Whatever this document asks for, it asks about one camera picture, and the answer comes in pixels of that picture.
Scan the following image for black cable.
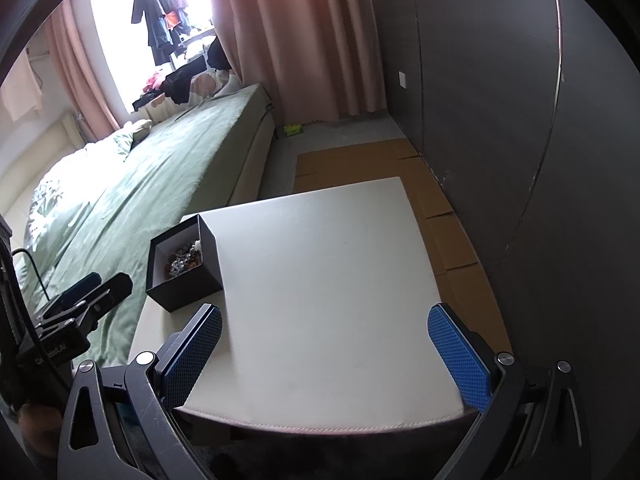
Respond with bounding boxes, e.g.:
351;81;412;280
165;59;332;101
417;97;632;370
10;247;51;311

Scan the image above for wide pink curtain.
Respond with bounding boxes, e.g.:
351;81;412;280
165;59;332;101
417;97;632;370
207;0;391;123

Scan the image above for black jewelry box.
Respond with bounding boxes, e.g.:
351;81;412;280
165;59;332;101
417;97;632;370
145;213;226;313

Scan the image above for beige bed headboard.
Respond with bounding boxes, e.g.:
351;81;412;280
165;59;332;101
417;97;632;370
0;112;88;221

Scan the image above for hanging white towel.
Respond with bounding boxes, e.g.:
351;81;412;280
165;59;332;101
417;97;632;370
0;50;45;122

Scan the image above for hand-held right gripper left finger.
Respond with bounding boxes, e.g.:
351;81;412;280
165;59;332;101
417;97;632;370
57;302;223;480

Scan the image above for person's left hand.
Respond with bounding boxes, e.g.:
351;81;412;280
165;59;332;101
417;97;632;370
20;402;63;461

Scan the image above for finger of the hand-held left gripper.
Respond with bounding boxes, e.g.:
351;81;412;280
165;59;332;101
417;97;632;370
40;272;135;331
47;272;103;313

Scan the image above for white crumpled duvet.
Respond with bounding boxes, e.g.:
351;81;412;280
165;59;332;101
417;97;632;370
22;120;153;256

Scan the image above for pile of dark clothes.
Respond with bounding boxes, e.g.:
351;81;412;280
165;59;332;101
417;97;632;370
132;37;236;111

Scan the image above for narrow pink curtain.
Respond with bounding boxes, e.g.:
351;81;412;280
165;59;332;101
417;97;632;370
42;0;121;138

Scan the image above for hanging dark clothes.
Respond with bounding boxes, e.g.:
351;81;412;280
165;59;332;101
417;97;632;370
131;0;193;66

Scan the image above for bed with green sheet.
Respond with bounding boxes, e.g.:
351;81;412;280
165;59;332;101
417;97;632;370
10;82;276;366

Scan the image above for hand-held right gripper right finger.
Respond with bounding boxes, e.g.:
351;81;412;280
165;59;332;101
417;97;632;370
426;302;593;480

